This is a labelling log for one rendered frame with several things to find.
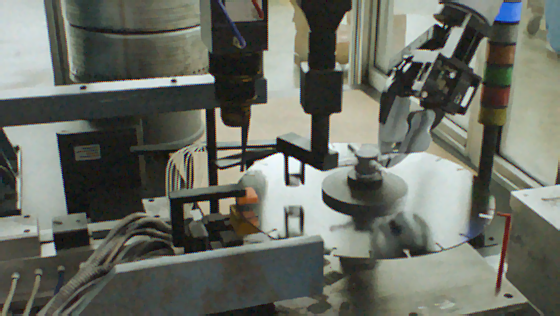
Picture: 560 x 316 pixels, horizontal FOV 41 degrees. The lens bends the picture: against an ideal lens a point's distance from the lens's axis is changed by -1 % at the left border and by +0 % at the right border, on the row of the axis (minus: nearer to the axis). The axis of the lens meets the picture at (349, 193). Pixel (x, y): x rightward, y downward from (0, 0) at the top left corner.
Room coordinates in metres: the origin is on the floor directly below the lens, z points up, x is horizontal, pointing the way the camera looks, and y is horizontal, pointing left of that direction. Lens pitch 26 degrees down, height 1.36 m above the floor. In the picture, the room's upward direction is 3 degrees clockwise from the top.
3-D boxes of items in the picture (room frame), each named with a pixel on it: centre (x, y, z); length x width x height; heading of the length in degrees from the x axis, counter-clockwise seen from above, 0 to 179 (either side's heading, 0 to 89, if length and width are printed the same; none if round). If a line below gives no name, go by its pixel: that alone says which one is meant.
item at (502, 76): (1.09, -0.22, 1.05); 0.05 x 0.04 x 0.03; 22
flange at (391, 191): (0.86, -0.02, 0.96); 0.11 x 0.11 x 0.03
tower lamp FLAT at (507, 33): (1.09, -0.22, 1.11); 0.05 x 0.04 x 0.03; 22
